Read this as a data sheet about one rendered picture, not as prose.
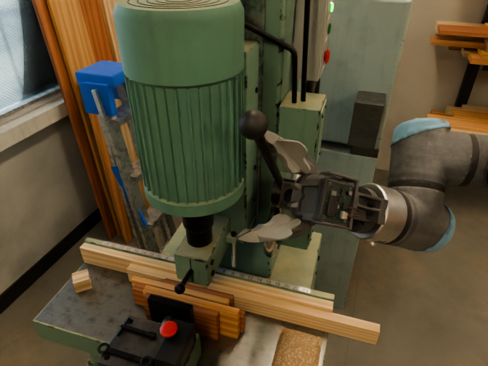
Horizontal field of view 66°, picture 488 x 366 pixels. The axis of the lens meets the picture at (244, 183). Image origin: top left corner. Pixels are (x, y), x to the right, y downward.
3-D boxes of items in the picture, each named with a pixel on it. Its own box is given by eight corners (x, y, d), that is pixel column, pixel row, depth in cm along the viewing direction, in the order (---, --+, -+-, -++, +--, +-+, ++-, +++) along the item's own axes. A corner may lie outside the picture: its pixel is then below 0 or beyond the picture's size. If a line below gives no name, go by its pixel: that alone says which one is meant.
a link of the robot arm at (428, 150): (452, 135, 70) (447, 201, 68) (387, 128, 72) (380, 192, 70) (475, 118, 61) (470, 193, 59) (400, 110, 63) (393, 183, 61)
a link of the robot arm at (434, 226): (414, 199, 71) (409, 252, 70) (365, 185, 66) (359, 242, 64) (462, 197, 63) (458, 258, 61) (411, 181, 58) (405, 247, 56)
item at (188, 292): (134, 296, 85) (130, 279, 82) (138, 292, 86) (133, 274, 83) (227, 322, 79) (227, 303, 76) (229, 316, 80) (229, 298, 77)
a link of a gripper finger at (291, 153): (290, 112, 49) (328, 165, 52) (267, 118, 54) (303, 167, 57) (274, 126, 48) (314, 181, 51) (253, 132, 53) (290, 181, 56)
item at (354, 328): (128, 281, 88) (125, 269, 86) (133, 274, 90) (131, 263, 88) (375, 345, 75) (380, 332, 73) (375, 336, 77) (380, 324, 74)
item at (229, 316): (147, 314, 81) (141, 290, 77) (151, 308, 82) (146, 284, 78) (237, 339, 76) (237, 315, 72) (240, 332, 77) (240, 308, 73)
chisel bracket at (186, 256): (177, 284, 77) (172, 253, 72) (203, 239, 88) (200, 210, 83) (210, 293, 75) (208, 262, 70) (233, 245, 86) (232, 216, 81)
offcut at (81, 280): (76, 293, 86) (72, 283, 84) (75, 282, 88) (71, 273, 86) (92, 288, 87) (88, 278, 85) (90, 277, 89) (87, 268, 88)
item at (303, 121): (275, 171, 82) (279, 105, 73) (284, 152, 89) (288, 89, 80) (314, 177, 79) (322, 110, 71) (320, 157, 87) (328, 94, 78)
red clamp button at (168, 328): (157, 335, 64) (156, 332, 63) (165, 321, 66) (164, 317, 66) (173, 340, 63) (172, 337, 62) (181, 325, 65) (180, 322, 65)
